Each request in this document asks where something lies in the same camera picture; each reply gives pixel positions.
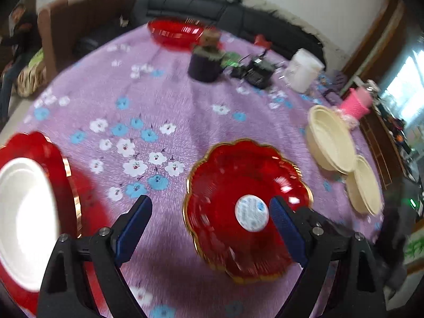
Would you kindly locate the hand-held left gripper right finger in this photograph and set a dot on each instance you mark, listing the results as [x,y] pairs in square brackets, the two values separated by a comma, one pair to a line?
[288,232]

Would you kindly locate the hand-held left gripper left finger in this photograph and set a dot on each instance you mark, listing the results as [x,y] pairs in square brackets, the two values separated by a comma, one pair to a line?
[134,228]

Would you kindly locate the red scalloped gold-rimmed plate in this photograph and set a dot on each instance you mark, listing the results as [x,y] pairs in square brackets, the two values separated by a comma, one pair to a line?
[225,185]

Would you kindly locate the large red gold-rimmed plate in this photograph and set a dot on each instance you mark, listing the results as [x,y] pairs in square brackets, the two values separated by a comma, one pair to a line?
[68,185]

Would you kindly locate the cream plastic bowl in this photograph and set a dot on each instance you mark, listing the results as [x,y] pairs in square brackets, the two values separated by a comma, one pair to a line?
[366,185]
[331,135]

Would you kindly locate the white bowl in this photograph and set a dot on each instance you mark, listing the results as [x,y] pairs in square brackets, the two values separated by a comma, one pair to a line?
[26,218]

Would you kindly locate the wooden cabinet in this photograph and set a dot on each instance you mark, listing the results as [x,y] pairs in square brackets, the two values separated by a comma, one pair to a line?
[381,145]

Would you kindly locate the purple floral tablecloth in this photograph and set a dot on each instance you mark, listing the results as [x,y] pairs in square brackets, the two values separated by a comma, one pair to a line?
[179,106]

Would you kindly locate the pink bottle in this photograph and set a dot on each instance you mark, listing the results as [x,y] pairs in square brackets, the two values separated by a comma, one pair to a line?
[356,104]

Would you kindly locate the white plastic jar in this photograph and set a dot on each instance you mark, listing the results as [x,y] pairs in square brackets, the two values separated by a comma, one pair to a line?
[303,71]

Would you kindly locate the black electronic device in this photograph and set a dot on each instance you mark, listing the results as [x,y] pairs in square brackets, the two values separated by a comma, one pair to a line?
[258,71]

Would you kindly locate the black cylindrical container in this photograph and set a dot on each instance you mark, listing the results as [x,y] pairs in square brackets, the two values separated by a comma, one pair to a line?
[203,69]

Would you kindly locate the floral sofa blanket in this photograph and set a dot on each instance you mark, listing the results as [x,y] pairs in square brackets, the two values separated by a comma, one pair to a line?
[31,73]

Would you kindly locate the small red ornament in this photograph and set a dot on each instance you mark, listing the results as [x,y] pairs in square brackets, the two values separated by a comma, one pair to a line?
[262,41]

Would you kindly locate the red glass bowl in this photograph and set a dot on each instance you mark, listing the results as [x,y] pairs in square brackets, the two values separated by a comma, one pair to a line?
[175,33]

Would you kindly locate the small brown bear toy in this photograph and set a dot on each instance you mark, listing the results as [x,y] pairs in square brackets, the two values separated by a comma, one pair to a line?
[209,41]

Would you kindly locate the brown sofa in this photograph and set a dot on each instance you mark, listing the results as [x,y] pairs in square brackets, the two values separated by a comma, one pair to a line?
[76,16]

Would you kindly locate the black leather sofa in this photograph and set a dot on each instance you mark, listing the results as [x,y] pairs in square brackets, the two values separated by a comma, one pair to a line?
[232,13]

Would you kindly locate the wooden door frame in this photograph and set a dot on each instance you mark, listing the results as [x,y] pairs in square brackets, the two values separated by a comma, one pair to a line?
[381,29]

